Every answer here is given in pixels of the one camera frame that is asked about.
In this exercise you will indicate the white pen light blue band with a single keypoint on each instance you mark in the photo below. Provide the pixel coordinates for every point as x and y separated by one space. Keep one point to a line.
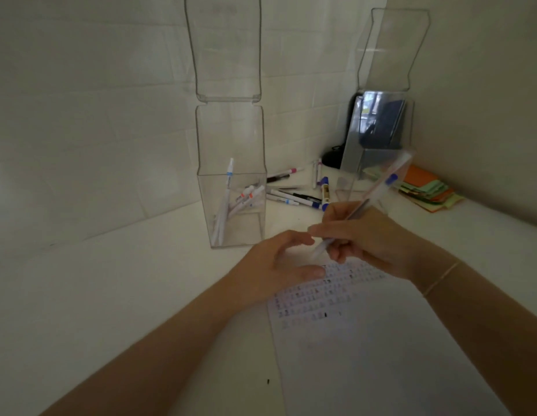
225 203

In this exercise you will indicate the person's right hand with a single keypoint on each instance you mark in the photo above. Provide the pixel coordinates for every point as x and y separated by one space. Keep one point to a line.
377 242

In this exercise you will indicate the pile of assorted pens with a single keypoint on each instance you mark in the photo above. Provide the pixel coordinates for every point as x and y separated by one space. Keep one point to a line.
294 198

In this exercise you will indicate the clear acrylic box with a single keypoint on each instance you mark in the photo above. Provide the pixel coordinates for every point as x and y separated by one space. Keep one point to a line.
229 138
390 51

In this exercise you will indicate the black bag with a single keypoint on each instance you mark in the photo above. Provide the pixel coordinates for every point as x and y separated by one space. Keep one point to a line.
332 158

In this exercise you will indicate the person's left forearm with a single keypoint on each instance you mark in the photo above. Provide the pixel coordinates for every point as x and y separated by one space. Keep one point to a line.
156 363

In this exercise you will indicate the white pen orange clip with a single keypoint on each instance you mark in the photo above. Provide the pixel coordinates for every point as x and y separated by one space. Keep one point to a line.
256 195

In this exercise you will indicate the white paper sheet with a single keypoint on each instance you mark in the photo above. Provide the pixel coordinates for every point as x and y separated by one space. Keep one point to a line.
381 363

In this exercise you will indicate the person's left hand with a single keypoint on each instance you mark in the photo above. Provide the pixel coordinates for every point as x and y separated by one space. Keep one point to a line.
260 277

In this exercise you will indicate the person's right forearm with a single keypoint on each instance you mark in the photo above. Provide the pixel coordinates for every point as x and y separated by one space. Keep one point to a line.
498 333

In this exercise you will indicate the stack of coloured sticky notes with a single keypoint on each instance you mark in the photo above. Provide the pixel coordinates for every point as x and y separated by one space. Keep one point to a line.
429 186

